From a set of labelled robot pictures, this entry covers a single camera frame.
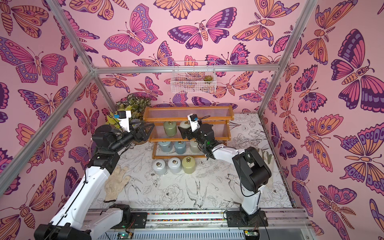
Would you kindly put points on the beige work glove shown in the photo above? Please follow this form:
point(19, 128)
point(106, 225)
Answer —
point(116, 183)

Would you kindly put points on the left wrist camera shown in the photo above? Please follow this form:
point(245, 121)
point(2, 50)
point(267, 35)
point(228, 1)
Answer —
point(123, 118)

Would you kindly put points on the pale yellow-green tea canister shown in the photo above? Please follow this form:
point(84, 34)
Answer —
point(189, 164)

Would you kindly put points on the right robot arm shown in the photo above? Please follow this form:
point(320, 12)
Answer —
point(253, 172)

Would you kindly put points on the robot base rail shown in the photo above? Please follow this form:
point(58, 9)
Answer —
point(213, 224)

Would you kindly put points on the cream tea canister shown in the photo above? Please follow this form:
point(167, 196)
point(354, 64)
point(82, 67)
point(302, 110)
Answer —
point(185, 125)

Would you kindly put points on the white tea canister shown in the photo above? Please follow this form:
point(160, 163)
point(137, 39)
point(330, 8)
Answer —
point(159, 167)
point(175, 165)

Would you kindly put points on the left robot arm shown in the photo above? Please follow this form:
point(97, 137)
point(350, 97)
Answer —
point(68, 223)

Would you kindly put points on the white wire wall basket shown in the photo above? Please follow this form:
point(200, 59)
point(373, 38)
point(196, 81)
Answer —
point(188, 77)

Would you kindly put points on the pale green tea canister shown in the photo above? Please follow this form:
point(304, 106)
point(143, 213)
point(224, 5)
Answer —
point(194, 146)

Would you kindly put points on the small succulent in basket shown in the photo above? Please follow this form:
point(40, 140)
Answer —
point(208, 78)

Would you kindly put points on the sage green tea canister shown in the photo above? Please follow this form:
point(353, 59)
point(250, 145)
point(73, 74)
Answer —
point(170, 128)

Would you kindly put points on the striped leaf potted plant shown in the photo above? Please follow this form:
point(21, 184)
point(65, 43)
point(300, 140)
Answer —
point(136, 104)

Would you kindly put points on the blue tea canister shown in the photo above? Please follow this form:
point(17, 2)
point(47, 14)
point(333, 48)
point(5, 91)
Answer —
point(180, 147)
point(165, 147)

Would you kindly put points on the beige cloth tool pouch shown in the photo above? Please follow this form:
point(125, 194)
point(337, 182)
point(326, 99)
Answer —
point(266, 164)

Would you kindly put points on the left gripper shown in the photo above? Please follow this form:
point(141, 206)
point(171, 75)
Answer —
point(142, 138)

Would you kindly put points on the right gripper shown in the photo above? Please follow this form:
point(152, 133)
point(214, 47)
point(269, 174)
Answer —
point(190, 135)

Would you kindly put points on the wooden three-tier shelf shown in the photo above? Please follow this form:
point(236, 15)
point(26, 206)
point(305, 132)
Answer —
point(218, 117)

